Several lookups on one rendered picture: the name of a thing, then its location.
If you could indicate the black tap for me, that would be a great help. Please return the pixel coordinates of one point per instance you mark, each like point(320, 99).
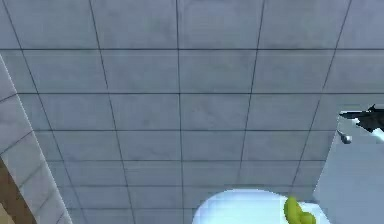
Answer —
point(368, 119)

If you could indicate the white round bathtub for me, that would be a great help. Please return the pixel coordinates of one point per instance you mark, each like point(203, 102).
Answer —
point(240, 210)

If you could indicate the pale grey cabinet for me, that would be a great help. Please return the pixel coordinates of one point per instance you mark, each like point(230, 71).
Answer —
point(353, 180)

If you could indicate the yellow-green soap bottle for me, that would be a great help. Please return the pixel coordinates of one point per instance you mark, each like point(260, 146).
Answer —
point(294, 210)

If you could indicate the silver cabinet knob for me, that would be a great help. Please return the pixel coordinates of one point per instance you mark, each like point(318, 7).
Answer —
point(345, 137)

